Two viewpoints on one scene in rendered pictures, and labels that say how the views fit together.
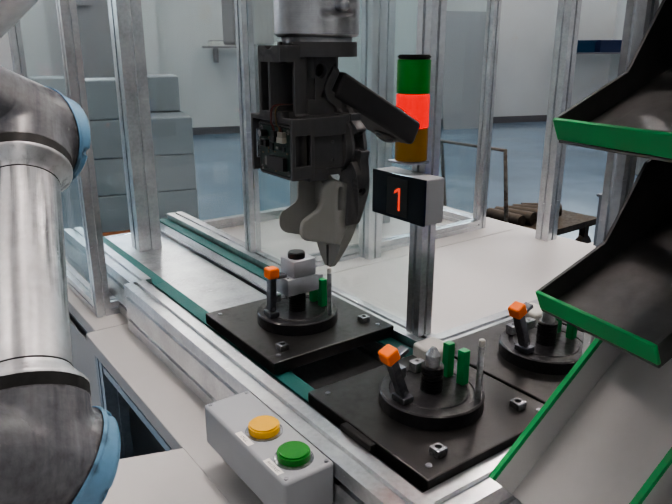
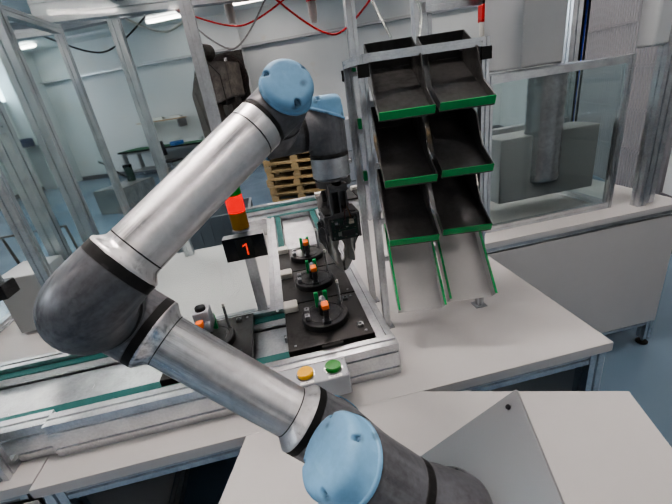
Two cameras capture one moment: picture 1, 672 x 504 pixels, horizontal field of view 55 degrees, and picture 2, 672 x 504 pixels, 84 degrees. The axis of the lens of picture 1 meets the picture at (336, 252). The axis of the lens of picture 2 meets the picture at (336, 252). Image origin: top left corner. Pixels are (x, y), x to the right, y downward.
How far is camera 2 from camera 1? 0.74 m
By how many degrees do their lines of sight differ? 57
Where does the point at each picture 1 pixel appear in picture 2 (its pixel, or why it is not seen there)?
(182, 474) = (270, 438)
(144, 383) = (155, 450)
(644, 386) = (404, 256)
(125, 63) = not seen: outside the picture
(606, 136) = (407, 181)
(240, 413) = not seen: hidden behind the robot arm
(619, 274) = (395, 225)
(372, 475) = (356, 348)
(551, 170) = not seen: hidden behind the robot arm
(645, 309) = (415, 229)
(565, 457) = (403, 290)
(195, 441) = (245, 428)
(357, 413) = (318, 340)
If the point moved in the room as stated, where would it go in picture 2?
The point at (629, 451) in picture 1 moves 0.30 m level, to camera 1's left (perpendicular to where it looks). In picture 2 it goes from (417, 275) to (384, 336)
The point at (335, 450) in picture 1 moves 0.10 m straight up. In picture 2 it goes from (336, 354) to (330, 322)
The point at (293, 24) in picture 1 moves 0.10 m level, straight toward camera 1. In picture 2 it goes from (342, 173) to (393, 170)
